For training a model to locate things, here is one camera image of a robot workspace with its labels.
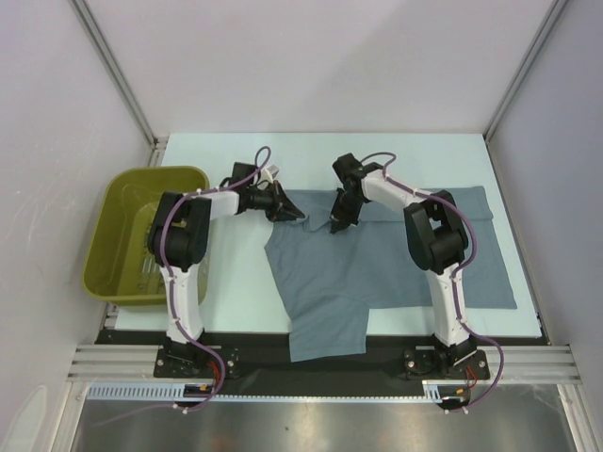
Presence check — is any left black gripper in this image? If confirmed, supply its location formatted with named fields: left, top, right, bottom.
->
left=246, top=181, right=304, bottom=223

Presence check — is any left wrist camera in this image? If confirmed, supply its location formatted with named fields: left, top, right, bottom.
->
left=257, top=164, right=280, bottom=186

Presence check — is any olive green plastic basket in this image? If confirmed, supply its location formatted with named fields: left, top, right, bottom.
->
left=82, top=166, right=209, bottom=307

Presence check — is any aluminium frame rail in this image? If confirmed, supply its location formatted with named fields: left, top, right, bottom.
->
left=67, top=345, right=581, bottom=384

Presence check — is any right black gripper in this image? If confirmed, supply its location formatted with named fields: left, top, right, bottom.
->
left=330, top=187, right=365, bottom=234

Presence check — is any left aluminium corner post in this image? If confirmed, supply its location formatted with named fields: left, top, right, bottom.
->
left=68, top=0, right=157, bottom=148

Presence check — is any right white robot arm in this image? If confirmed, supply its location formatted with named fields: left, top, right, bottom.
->
left=330, top=153, right=477, bottom=378

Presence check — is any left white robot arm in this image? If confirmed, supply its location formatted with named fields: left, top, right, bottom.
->
left=147, top=162, right=303, bottom=379

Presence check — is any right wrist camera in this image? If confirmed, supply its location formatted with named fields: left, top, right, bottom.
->
left=332, top=153, right=363, bottom=183

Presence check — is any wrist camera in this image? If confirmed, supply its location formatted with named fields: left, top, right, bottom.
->
left=332, top=153, right=363, bottom=183
left=257, top=164, right=280, bottom=186

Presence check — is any blue-grey t shirt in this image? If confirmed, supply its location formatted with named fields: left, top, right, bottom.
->
left=263, top=185, right=518, bottom=363

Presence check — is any right aluminium corner post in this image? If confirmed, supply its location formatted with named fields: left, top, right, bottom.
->
left=484, top=0, right=569, bottom=142

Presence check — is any aluminium corner post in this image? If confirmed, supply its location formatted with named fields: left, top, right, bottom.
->
left=68, top=0, right=157, bottom=148
left=484, top=0, right=569, bottom=142

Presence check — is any white cable duct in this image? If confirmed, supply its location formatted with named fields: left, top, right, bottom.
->
left=88, top=379, right=469, bottom=404

